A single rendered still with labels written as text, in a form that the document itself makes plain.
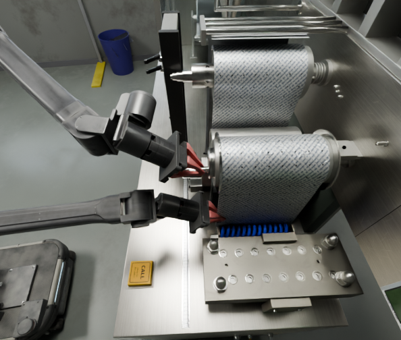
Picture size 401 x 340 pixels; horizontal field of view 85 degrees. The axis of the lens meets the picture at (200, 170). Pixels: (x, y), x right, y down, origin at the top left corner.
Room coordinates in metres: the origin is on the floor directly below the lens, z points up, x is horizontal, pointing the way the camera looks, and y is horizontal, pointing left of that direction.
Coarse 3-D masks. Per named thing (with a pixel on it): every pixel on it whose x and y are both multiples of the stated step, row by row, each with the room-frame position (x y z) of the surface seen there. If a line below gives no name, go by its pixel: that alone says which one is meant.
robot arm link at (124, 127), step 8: (128, 112) 0.34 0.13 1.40; (120, 120) 0.33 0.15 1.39; (128, 120) 0.34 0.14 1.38; (136, 120) 0.34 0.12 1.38; (120, 128) 0.31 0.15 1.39; (128, 128) 0.30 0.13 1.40; (136, 128) 0.31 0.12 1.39; (144, 128) 0.34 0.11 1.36; (120, 136) 0.29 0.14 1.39; (128, 136) 0.29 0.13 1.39; (136, 136) 0.29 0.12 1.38; (144, 136) 0.30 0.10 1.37; (120, 144) 0.28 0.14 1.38; (128, 144) 0.28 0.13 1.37; (136, 144) 0.28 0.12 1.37; (144, 144) 0.29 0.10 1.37; (128, 152) 0.28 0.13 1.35; (136, 152) 0.28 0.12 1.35
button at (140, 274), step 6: (132, 264) 0.19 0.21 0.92; (138, 264) 0.19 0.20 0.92; (144, 264) 0.19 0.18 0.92; (150, 264) 0.19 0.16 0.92; (132, 270) 0.18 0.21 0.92; (138, 270) 0.18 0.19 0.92; (144, 270) 0.18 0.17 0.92; (150, 270) 0.18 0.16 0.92; (132, 276) 0.16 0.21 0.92; (138, 276) 0.16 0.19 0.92; (144, 276) 0.16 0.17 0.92; (150, 276) 0.16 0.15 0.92; (132, 282) 0.14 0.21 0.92; (138, 282) 0.14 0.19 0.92; (144, 282) 0.14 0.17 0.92; (150, 282) 0.14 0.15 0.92
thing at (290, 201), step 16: (304, 192) 0.29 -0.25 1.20; (224, 208) 0.28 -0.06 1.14; (240, 208) 0.28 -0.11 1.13; (256, 208) 0.28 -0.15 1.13; (272, 208) 0.28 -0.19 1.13; (288, 208) 0.29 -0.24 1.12; (224, 224) 0.28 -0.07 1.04; (240, 224) 0.28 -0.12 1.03; (256, 224) 0.28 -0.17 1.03; (272, 224) 0.29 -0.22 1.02; (288, 224) 0.29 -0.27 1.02
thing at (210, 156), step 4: (208, 148) 0.36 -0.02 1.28; (212, 148) 0.36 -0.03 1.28; (208, 152) 0.35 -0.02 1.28; (212, 152) 0.34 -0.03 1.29; (208, 156) 0.34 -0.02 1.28; (212, 156) 0.33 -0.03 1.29; (208, 160) 0.34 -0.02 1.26; (212, 160) 0.32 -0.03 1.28; (208, 164) 0.33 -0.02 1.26; (212, 164) 0.32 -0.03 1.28; (212, 168) 0.31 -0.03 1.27; (208, 172) 0.32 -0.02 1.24; (212, 172) 0.31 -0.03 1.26; (208, 176) 0.32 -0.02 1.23; (212, 176) 0.30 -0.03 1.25
